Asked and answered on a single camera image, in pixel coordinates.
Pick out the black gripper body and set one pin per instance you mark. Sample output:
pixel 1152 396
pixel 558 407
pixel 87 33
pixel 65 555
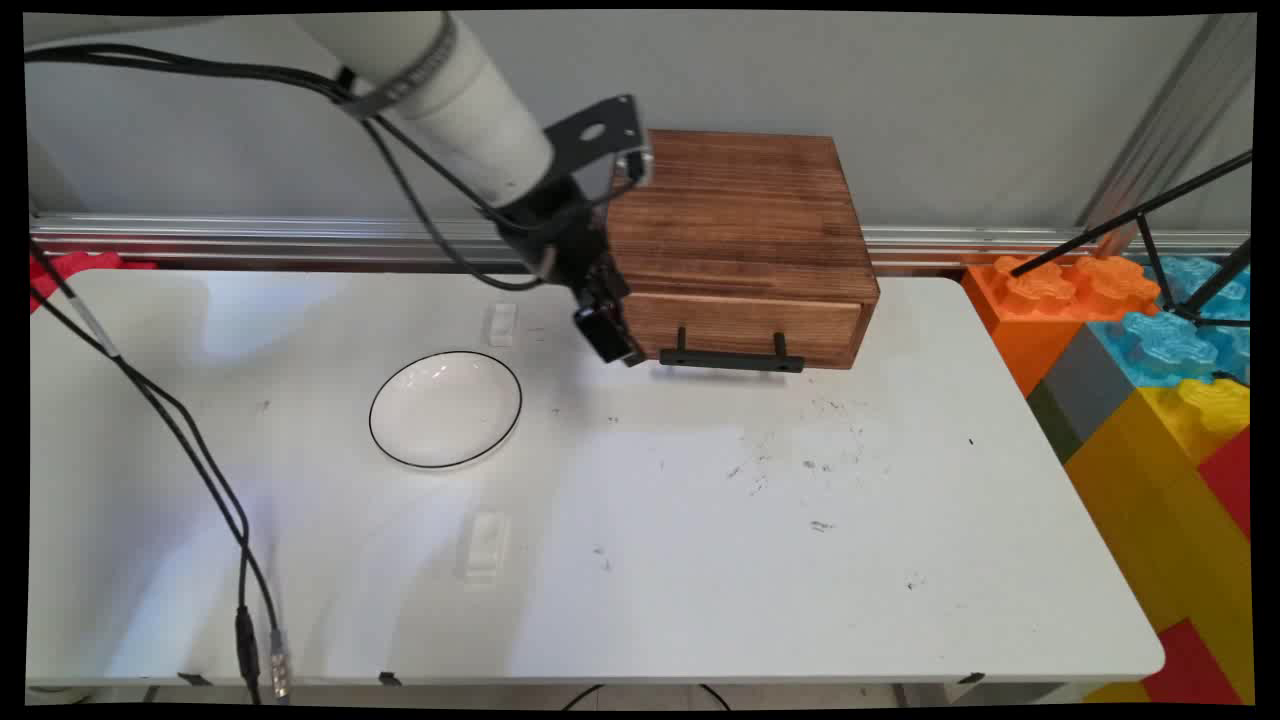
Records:
pixel 560 235

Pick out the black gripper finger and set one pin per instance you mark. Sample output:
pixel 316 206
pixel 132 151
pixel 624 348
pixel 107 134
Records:
pixel 603 335
pixel 620 300

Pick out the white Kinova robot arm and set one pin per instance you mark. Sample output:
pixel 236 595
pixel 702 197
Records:
pixel 450 90

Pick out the small white block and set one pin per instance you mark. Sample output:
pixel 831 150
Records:
pixel 502 324

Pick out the dark wooden drawer cabinet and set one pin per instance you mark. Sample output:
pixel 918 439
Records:
pixel 740 210

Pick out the white plate with black rim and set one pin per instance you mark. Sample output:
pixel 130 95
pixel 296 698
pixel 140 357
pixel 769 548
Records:
pixel 445 410

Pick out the large white block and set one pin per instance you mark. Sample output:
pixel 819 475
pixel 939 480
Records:
pixel 485 548

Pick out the orange toy brick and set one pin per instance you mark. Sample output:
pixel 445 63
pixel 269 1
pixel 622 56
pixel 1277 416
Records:
pixel 1040 310

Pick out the dark green toy brick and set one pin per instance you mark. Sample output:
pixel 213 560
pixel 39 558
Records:
pixel 1052 420

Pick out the black tripod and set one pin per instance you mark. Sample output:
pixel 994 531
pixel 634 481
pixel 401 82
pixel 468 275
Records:
pixel 1150 205

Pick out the large blue toy brick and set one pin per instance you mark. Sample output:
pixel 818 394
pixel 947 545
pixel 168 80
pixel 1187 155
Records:
pixel 1165 345

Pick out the large yellow toy brick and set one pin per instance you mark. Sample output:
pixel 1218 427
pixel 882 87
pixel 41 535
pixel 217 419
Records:
pixel 1150 530

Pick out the small blue toy brick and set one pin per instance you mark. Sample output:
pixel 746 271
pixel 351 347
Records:
pixel 1205 280

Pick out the yellow studded toy brick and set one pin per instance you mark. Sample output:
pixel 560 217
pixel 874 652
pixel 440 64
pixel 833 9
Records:
pixel 1210 410

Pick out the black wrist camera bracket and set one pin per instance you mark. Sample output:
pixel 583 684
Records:
pixel 600 130

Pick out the horizontal aluminium rail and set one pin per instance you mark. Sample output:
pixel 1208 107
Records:
pixel 250 240

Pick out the diagonal aluminium post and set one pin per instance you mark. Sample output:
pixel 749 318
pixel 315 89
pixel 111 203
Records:
pixel 1170 120

